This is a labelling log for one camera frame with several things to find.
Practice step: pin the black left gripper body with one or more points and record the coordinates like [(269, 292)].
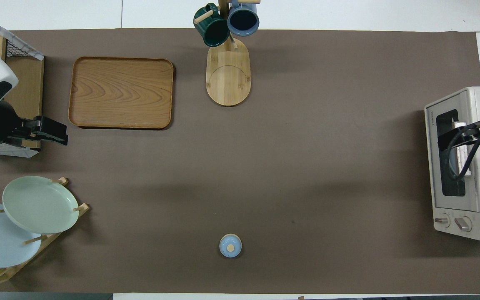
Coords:
[(46, 127)]

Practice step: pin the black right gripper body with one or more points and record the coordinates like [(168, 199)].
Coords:
[(471, 130)]

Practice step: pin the glass oven door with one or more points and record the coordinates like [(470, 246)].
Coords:
[(433, 175)]

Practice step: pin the silver oven knob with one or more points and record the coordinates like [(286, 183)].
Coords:
[(463, 224), (442, 221)]

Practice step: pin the wooden shelf box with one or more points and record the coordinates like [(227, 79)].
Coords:
[(27, 91)]

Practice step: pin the pale green plate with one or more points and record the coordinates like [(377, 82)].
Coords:
[(40, 204)]

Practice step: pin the rectangular wooden tray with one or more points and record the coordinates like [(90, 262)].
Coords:
[(119, 91)]

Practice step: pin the wooden plate rack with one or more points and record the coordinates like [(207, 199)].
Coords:
[(52, 239)]

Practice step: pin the brown table mat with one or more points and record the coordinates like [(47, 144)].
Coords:
[(286, 166)]

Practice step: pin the wooden mug tree stand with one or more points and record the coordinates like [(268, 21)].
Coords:
[(228, 79)]

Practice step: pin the dark green mug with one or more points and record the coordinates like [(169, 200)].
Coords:
[(213, 31)]

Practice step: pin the small blue lidded jar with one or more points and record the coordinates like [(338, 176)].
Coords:
[(230, 246)]

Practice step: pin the blue mug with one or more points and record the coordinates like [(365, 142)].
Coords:
[(243, 18)]

